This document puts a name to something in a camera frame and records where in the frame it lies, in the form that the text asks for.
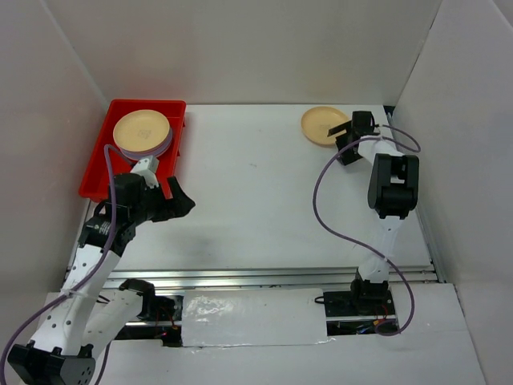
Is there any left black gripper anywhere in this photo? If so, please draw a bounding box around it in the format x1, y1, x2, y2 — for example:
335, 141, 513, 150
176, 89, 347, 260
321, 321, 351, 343
130, 176, 195, 225

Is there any yellow plate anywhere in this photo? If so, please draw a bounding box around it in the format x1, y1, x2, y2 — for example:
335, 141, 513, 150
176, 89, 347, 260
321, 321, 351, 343
301, 106, 349, 147
113, 109, 172, 152

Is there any purple plate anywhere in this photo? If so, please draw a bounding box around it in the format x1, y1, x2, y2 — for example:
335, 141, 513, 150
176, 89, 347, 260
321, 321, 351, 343
120, 133, 173, 160

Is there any pink plate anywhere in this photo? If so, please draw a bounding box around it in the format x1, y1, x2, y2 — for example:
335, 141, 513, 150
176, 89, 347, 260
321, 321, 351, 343
124, 155, 159, 163

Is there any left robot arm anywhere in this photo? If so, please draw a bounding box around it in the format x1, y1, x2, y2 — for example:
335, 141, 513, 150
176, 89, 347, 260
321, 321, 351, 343
2, 173, 196, 384

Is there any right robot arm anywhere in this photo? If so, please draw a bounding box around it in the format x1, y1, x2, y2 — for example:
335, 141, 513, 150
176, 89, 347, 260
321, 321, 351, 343
328, 111, 419, 314

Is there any red plastic bin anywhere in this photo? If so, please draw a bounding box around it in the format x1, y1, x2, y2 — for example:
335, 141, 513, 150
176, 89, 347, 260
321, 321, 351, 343
79, 99, 187, 202

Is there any white taped cover panel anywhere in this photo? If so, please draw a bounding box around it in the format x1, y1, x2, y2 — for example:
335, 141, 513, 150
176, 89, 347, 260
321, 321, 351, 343
181, 289, 328, 347

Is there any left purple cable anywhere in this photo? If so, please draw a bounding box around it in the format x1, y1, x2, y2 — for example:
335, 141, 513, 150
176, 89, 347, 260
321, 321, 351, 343
0, 144, 139, 385

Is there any aluminium rail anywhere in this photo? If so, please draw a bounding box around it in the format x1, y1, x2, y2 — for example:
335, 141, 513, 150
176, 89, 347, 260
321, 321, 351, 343
99, 264, 442, 292

